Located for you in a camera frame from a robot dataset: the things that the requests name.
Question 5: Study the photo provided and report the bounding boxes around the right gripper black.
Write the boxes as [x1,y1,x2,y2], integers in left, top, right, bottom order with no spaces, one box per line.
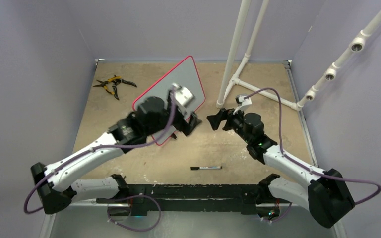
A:
[207,105,252,144]

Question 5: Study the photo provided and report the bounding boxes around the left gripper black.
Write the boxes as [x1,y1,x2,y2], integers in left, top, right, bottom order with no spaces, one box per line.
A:
[147,91,202,137]

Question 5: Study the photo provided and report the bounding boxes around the black whiteboard marker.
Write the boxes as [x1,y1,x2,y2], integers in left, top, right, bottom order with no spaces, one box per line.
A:
[190,166,223,171]

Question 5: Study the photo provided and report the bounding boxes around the whiteboard with red frame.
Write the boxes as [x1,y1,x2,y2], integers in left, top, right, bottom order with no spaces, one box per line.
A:
[131,55,206,146]

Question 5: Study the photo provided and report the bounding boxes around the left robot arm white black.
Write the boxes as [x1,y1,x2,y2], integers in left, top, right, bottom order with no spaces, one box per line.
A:
[23,88,201,215]

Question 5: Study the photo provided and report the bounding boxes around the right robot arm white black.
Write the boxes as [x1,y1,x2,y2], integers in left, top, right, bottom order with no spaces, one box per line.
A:
[207,109,355,228]

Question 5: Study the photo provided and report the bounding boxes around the yellow black pliers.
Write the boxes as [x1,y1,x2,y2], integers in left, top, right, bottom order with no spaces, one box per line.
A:
[92,75,137,100]

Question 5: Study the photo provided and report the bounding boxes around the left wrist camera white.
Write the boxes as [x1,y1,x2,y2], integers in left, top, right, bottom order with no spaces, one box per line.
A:
[172,83,195,108]

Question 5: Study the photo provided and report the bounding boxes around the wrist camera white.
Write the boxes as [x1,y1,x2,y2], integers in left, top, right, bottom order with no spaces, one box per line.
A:
[172,83,195,108]
[233,94,252,114]

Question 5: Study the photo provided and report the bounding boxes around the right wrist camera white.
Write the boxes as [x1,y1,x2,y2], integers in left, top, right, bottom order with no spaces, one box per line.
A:
[233,94,252,114]

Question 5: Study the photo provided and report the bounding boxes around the white pvc pipe frame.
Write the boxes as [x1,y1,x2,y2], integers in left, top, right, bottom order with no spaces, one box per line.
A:
[216,0,301,111]

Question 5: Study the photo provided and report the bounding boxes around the aluminium table frame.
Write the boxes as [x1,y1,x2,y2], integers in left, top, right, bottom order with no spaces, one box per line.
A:
[39,59,346,238]

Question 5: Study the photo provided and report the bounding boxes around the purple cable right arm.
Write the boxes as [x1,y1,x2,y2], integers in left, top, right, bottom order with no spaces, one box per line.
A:
[245,87,381,207]

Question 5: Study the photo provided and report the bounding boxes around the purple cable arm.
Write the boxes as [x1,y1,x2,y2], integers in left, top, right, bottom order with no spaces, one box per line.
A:
[23,98,178,215]
[245,87,381,207]

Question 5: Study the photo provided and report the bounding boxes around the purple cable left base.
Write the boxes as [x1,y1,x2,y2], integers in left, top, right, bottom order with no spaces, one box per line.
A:
[107,195,162,232]

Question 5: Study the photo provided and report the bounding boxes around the purple cable base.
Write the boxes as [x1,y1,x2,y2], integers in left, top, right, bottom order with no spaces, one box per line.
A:
[257,202,292,224]
[107,195,162,232]

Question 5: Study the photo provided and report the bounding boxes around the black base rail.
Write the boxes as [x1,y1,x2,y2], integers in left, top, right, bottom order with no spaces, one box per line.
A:
[96,184,288,216]

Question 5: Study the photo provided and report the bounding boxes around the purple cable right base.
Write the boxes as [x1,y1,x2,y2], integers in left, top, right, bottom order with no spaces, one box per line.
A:
[257,202,292,224]

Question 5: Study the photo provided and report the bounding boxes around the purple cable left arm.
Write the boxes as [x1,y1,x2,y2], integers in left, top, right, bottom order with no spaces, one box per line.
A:
[23,98,178,215]

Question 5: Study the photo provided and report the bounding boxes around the white pipe rail with fittings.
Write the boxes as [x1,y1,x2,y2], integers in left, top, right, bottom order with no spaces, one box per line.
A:
[304,0,381,103]

